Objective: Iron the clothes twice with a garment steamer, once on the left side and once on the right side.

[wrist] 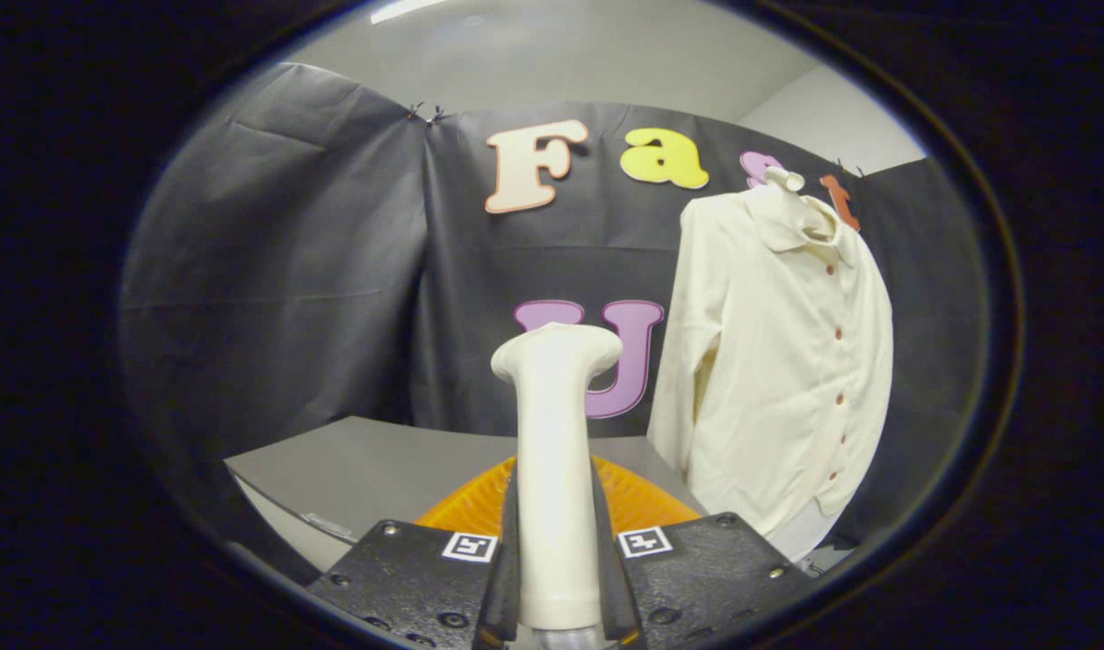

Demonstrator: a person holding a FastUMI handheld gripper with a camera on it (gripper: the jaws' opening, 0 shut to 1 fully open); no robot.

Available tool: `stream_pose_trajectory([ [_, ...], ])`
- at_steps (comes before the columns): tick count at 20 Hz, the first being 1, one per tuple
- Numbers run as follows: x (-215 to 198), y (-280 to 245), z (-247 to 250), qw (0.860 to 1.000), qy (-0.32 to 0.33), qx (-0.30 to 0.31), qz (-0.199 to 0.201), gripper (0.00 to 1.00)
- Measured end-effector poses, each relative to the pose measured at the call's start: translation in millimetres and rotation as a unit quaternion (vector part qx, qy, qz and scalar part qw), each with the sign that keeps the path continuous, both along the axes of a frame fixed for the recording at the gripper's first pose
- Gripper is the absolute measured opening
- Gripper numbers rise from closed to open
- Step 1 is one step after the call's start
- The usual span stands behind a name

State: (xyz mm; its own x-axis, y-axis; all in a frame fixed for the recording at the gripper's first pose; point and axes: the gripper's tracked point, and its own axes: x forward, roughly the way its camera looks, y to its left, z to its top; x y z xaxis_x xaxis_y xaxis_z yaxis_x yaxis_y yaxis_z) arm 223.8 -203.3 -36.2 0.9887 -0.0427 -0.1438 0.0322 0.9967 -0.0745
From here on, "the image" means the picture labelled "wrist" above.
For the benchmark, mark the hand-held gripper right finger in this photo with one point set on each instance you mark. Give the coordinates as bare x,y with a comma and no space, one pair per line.
696,578

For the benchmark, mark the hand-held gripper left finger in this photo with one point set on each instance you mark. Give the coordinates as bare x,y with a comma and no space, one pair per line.
407,578

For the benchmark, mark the cream white garment steamer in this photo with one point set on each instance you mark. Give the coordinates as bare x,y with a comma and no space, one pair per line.
556,451

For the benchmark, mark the cream button-up shirt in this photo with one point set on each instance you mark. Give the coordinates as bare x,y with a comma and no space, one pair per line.
768,361

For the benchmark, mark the grey cabinet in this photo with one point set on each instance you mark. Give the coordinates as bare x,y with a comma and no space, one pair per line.
371,460

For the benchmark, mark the black backdrop cloth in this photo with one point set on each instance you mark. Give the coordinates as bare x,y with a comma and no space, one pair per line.
317,253

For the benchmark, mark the white plastic hanger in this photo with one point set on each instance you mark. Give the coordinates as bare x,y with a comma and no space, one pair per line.
784,185

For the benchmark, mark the ceiling light fixture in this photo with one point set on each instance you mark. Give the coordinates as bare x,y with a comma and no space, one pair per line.
407,9

